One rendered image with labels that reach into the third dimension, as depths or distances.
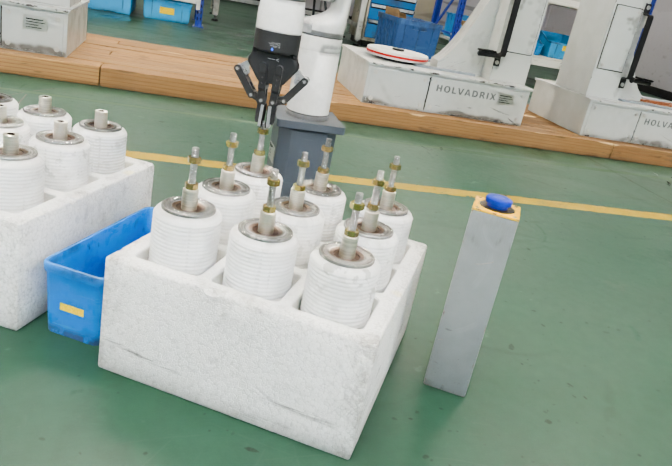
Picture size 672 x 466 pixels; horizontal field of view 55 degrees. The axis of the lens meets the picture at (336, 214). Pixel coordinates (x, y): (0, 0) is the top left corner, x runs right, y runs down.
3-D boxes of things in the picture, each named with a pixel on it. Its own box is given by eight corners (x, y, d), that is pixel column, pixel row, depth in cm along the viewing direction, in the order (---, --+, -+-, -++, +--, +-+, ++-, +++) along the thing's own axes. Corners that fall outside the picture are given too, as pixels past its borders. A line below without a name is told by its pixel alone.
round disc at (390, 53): (359, 50, 324) (361, 38, 322) (415, 59, 331) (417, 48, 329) (374, 59, 296) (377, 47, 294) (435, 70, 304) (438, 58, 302)
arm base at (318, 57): (283, 107, 143) (295, 28, 137) (323, 113, 145) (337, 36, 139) (288, 117, 135) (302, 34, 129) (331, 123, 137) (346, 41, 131)
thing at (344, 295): (315, 343, 98) (338, 235, 92) (367, 372, 94) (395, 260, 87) (275, 366, 91) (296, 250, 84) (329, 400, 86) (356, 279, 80)
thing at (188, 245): (214, 335, 95) (230, 222, 89) (147, 338, 91) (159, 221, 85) (200, 302, 103) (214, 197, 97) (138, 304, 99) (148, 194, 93)
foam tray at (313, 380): (218, 270, 130) (230, 187, 124) (405, 330, 122) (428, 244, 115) (96, 367, 94) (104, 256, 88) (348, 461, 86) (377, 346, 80)
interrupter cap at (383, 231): (336, 219, 99) (336, 215, 98) (380, 221, 102) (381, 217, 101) (354, 240, 92) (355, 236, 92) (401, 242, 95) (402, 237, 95)
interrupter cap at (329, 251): (339, 241, 91) (340, 236, 91) (384, 261, 87) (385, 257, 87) (306, 253, 85) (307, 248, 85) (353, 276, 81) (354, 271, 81)
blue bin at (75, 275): (142, 261, 128) (148, 205, 123) (193, 277, 125) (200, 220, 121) (37, 330, 100) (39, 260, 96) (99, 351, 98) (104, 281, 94)
